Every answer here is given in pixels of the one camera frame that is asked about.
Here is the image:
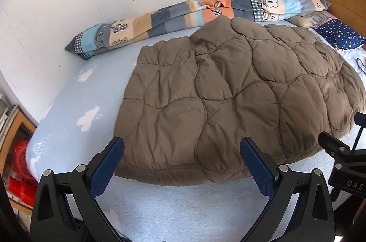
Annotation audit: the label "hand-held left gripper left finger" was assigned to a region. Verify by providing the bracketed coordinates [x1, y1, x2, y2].
[30, 136, 125, 242]

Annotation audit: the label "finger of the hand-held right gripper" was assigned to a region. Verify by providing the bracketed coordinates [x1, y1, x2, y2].
[350, 113, 366, 149]
[319, 131, 352, 158]

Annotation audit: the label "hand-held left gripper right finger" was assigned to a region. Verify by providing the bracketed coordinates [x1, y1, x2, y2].
[240, 137, 335, 242]

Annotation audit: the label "brown quilted jacket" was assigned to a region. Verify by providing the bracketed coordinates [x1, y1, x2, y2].
[114, 15, 366, 184]

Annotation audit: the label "light blue cloud blanket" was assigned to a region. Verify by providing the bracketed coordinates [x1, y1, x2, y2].
[25, 18, 366, 242]

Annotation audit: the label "red mesh basket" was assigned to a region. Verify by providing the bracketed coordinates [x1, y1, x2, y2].
[12, 141, 30, 175]

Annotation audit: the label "red plastic package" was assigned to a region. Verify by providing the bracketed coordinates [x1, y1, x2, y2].
[8, 176, 38, 209]

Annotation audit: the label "navy star pillow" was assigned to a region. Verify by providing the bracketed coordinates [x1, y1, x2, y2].
[316, 19, 366, 52]

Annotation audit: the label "white printed pillow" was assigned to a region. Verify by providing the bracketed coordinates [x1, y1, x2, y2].
[310, 11, 335, 29]

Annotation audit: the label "grey metal rods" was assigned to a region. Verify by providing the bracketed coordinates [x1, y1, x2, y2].
[0, 104, 20, 140]

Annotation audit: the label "small beige pillow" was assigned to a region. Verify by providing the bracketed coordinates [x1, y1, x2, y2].
[290, 15, 313, 29]

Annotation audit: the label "long patchwork cartoon pillow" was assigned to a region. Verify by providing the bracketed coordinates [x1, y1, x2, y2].
[64, 0, 332, 60]

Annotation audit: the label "wooden cabinet frame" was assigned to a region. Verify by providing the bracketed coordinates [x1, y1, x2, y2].
[0, 111, 38, 214]

